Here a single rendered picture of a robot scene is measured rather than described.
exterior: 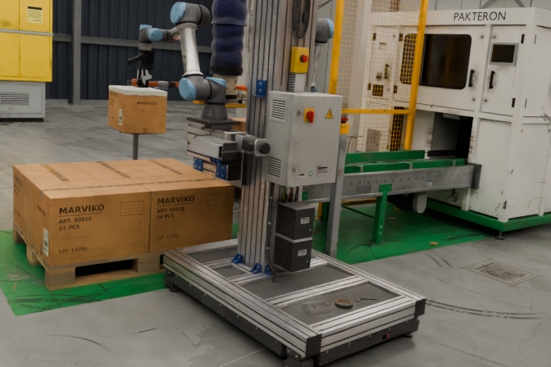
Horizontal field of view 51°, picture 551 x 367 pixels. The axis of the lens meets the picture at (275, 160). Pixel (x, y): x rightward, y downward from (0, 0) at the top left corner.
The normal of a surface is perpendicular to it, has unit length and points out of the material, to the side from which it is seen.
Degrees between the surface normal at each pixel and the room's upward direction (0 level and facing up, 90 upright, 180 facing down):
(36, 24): 90
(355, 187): 90
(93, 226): 90
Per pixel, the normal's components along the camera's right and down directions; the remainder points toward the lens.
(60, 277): 0.57, 0.18
